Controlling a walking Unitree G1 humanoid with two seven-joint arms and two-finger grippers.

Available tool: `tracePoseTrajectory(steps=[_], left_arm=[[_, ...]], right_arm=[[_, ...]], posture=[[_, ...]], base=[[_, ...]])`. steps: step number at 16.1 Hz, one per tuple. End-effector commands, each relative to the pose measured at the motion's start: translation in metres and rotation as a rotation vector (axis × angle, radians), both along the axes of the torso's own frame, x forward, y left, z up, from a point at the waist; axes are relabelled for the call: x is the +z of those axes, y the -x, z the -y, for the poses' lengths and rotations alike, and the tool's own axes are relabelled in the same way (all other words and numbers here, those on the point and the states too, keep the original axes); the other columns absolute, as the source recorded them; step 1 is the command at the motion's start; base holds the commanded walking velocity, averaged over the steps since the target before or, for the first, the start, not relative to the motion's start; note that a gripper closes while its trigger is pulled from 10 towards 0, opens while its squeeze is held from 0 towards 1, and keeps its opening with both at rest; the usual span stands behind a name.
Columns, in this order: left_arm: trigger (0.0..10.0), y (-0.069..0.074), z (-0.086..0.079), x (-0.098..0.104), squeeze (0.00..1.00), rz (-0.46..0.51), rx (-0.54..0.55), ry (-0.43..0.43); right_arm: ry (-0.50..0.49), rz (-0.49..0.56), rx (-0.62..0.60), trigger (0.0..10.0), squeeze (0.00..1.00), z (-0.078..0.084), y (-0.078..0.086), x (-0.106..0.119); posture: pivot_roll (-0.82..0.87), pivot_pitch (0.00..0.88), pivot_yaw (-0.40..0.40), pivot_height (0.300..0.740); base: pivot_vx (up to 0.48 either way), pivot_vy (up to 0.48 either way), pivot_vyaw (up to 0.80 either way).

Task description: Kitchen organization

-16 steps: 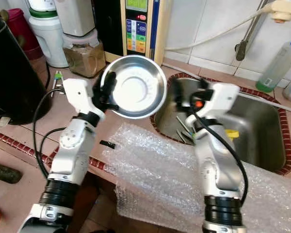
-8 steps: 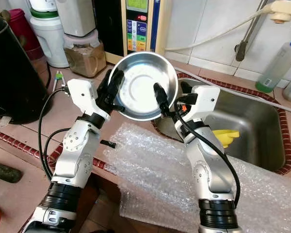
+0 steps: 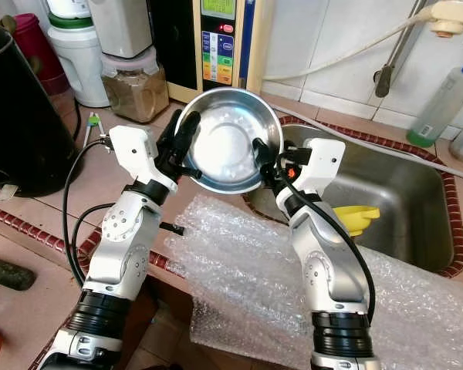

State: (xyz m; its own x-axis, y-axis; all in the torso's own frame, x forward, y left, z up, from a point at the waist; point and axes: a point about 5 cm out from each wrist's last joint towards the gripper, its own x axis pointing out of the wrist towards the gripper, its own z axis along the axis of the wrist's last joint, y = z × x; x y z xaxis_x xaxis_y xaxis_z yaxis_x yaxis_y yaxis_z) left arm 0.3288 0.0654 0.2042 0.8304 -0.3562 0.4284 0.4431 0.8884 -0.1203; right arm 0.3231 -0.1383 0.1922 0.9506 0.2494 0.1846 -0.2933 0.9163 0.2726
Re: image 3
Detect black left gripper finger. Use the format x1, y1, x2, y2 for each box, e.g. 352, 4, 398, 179
170, 111, 200, 167

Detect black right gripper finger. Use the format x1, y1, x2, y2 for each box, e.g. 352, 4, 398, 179
252, 139, 279, 186

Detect stainless steel plate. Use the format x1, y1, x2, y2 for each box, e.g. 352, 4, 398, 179
174, 87, 285, 195

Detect clear jar brown powder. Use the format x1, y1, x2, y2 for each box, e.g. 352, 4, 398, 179
100, 48, 171, 124

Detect white green training chopsticks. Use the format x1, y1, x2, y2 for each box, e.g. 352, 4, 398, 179
83, 112, 109, 151

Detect clear bubble wrap sheet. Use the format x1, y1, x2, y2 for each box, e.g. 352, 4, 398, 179
164, 194, 463, 370

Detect beige water ionizer appliance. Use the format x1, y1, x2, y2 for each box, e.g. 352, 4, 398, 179
150, 0, 267, 105

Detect stainless steel sink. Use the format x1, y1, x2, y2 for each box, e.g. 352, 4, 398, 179
243, 123, 456, 274

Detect white jug green band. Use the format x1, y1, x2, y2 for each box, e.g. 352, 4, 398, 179
46, 0, 111, 109

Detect white plastic canister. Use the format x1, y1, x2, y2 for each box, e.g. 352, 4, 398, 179
89, 0, 154, 59

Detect steel sink faucet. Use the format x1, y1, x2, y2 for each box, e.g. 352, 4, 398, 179
376, 0, 429, 99

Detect black electric kettle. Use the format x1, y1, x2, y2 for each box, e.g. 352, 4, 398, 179
0, 23, 84, 199

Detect clear bottle green base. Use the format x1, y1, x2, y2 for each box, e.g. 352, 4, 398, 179
407, 56, 463, 149

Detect maroon plastic container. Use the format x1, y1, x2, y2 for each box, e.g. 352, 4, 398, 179
9, 12, 66, 97

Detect dark green cylindrical object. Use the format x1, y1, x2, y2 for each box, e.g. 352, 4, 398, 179
0, 256, 36, 291

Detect white faucet diverter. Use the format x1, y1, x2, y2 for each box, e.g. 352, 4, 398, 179
428, 0, 463, 38

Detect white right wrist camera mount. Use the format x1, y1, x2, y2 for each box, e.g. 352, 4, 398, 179
301, 137, 346, 193

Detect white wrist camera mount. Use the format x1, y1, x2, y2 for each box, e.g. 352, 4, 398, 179
301, 137, 346, 193
110, 126, 178, 193

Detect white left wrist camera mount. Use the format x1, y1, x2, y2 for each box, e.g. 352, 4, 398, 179
110, 126, 178, 193

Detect white water hose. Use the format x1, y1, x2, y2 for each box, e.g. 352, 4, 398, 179
262, 4, 437, 82

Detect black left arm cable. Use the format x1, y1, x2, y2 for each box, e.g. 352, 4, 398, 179
62, 137, 115, 290

